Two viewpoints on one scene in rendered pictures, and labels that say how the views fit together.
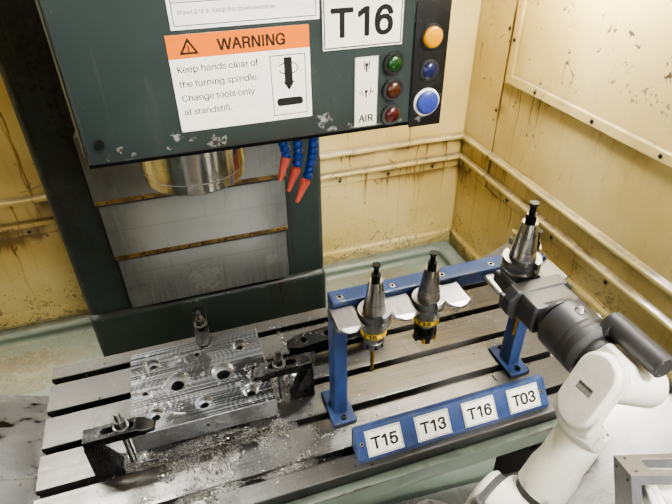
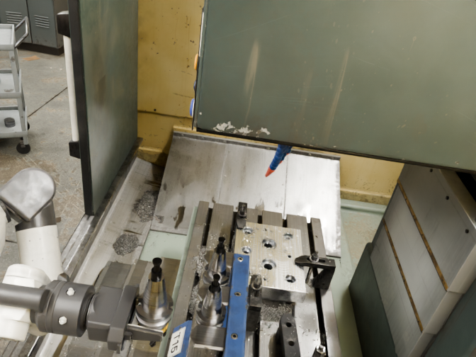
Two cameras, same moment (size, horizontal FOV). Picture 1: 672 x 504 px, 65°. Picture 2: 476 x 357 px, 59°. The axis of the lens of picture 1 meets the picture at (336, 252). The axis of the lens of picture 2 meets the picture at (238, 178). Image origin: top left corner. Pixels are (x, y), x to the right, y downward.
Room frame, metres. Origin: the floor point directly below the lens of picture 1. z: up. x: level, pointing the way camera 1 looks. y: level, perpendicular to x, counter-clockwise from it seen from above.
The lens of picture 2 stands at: (0.94, -0.73, 1.95)
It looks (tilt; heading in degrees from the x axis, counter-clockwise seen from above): 34 degrees down; 106
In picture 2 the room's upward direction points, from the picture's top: 10 degrees clockwise
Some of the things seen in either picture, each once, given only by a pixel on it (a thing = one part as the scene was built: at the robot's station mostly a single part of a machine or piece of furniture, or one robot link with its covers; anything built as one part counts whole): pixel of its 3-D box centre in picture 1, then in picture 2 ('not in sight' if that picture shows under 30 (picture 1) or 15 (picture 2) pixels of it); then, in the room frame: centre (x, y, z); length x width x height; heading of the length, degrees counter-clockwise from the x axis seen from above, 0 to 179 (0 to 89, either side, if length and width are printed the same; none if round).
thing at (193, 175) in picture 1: (190, 139); not in sight; (0.78, 0.22, 1.55); 0.16 x 0.16 x 0.12
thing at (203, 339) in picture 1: (202, 333); (313, 267); (0.94, 0.33, 0.97); 0.13 x 0.03 x 0.15; 18
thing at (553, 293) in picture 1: (554, 313); (97, 311); (0.61, -0.34, 1.32); 0.13 x 0.12 x 0.10; 108
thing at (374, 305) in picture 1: (375, 294); (218, 261); (0.74, -0.07, 1.26); 0.04 x 0.04 x 0.07
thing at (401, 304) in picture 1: (401, 307); (213, 294); (0.75, -0.12, 1.21); 0.07 x 0.05 x 0.01; 18
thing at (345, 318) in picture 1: (346, 320); (218, 258); (0.72, -0.02, 1.21); 0.07 x 0.05 x 0.01; 18
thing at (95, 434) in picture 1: (121, 439); (241, 220); (0.64, 0.43, 0.97); 0.13 x 0.03 x 0.15; 108
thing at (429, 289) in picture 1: (430, 282); (212, 299); (0.77, -0.17, 1.26); 0.04 x 0.04 x 0.07
